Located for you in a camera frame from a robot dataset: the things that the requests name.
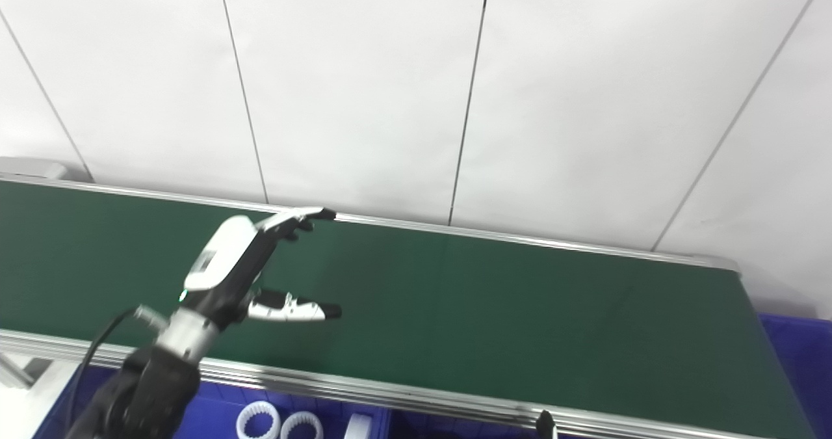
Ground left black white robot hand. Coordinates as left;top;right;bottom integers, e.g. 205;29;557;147
179;207;342;329

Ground blue bin with black rings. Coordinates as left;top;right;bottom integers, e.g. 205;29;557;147
387;408;540;439

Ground green conveyor belt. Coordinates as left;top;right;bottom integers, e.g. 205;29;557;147
0;172;821;439
0;180;816;439

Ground blue bin with white rings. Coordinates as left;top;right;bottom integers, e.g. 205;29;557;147
32;366;391;439

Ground grey conveyor end housing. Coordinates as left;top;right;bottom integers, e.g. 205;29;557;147
0;158;69;181

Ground large blue plastic crate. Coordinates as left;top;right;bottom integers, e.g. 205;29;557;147
759;314;832;439

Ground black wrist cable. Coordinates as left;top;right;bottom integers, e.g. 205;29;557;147
64;308;142;430

